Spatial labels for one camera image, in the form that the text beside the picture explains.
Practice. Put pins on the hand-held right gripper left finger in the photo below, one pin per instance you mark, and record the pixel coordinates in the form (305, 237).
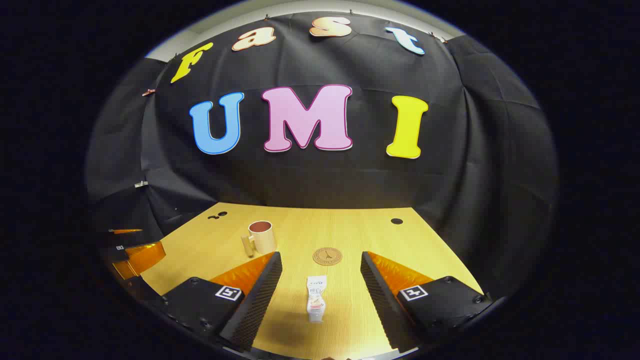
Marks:
(260, 300)

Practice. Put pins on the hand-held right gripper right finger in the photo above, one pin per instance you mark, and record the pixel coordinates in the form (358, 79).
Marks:
(382, 305)

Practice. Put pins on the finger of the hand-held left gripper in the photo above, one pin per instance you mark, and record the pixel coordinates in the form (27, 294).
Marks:
(126, 231)
(142, 256)

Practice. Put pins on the white toothpaste tube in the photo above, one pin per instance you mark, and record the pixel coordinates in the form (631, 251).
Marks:
(316, 297)

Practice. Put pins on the round brown coaster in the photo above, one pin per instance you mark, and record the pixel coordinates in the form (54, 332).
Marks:
(327, 256)

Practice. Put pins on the wooden desktop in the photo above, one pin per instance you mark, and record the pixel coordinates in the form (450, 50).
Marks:
(300, 235)

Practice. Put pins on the small silver clip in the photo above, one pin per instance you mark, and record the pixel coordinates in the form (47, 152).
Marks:
(141, 184)

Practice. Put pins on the black backdrop cloth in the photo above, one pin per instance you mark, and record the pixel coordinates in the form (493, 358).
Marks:
(320, 180)

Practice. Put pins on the small copper clip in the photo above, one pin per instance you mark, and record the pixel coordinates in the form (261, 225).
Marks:
(148, 92)

